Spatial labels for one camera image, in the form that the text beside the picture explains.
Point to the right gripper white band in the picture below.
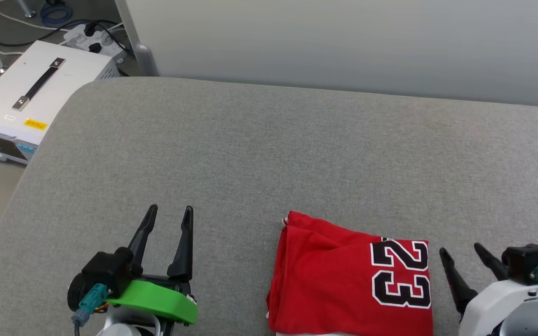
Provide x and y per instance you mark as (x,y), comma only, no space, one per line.
(493,308)

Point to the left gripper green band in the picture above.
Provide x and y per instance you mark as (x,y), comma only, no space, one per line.
(157,298)

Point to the red and white basketball jersey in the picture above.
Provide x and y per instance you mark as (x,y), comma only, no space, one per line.
(343,280)

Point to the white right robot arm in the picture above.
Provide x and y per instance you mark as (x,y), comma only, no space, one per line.
(530,322)

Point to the yellow warning label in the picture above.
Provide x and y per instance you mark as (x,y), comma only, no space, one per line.
(35,124)

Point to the white power supply box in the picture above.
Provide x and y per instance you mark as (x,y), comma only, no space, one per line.
(49,88)

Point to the white power strip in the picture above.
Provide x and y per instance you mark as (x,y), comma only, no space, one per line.
(94,42)

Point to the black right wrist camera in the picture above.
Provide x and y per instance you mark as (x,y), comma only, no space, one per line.
(528,263)

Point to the grey metal partition post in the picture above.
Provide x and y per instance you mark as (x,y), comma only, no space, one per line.
(143,51)

